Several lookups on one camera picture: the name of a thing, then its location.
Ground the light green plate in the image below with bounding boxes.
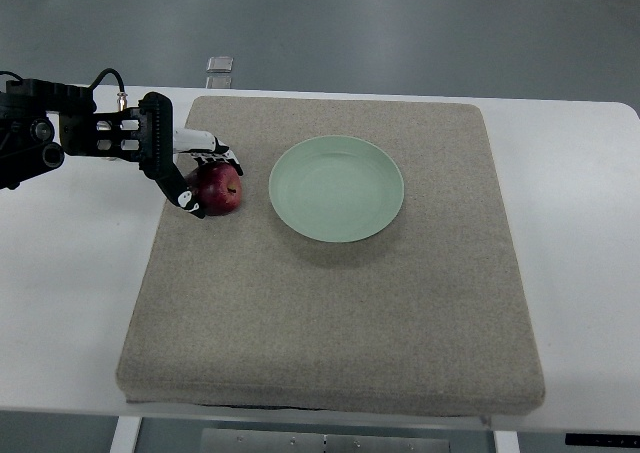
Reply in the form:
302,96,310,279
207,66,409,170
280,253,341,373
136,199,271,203
269,135,404,243

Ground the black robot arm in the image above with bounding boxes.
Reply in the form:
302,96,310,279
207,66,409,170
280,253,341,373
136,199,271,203
1,68,195,211

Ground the beige fabric cushion mat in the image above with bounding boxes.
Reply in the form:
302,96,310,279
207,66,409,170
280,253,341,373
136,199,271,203
116,96,545,416

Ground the lower floor outlet plate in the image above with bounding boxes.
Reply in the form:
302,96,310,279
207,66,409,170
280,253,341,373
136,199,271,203
205,75,232,89

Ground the red apple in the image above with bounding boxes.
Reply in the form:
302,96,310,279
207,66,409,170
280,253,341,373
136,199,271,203
186,162,242,216

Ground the floor outlet plate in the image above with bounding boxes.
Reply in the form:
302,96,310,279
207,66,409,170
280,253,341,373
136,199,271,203
206,56,233,73
205,75,232,89

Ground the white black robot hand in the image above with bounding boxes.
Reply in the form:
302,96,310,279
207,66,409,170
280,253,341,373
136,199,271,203
173,128,243,216

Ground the black table control panel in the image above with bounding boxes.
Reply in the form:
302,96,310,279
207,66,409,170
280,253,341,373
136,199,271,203
565,433,640,448

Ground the metal table base plate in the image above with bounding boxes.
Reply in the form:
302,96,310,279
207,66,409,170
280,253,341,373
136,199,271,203
199,428,451,453

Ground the upper floor outlet plate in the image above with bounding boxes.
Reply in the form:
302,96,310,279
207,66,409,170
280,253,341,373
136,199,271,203
206,56,233,73

